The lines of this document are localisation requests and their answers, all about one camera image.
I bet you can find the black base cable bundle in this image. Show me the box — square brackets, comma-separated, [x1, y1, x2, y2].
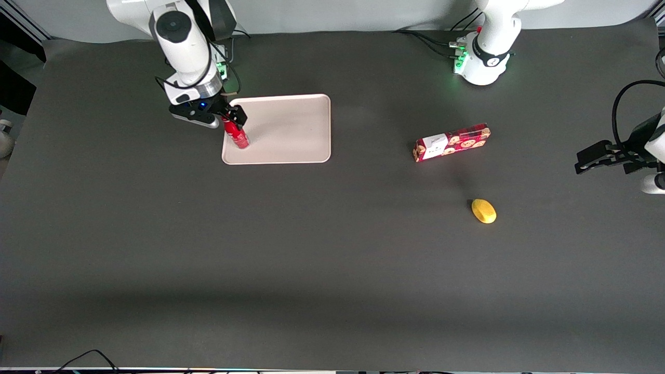
[393, 8, 481, 59]

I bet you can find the black looped cable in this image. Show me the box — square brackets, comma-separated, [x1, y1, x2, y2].
[611, 79, 665, 151]

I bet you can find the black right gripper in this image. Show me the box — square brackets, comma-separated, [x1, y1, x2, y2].
[207, 96, 248, 127]

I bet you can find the beige plastic tray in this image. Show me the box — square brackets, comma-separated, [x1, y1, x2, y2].
[222, 94, 331, 165]

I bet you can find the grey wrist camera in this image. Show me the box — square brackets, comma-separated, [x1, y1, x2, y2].
[169, 103, 220, 129]
[640, 173, 665, 194]

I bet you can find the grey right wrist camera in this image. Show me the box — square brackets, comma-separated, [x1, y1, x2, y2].
[169, 103, 220, 129]

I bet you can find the aluminium frame rail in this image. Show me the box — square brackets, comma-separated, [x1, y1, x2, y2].
[0, 0, 52, 42]

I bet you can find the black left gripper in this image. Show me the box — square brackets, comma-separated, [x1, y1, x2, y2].
[575, 112, 661, 175]

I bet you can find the red cookie box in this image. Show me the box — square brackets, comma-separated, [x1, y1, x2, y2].
[413, 123, 491, 163]

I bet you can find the yellow lemon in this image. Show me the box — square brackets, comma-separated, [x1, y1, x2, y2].
[471, 199, 497, 224]

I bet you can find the red soda can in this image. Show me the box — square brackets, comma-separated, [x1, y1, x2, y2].
[222, 118, 250, 150]

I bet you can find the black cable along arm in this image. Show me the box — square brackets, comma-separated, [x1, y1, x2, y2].
[155, 0, 243, 112]

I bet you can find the black cable at table edge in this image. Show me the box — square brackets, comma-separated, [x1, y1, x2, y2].
[52, 350, 121, 374]

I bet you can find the whitish round object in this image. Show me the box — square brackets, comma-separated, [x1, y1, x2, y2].
[0, 119, 15, 159]

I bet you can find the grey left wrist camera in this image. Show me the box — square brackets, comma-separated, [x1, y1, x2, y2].
[640, 173, 665, 194]

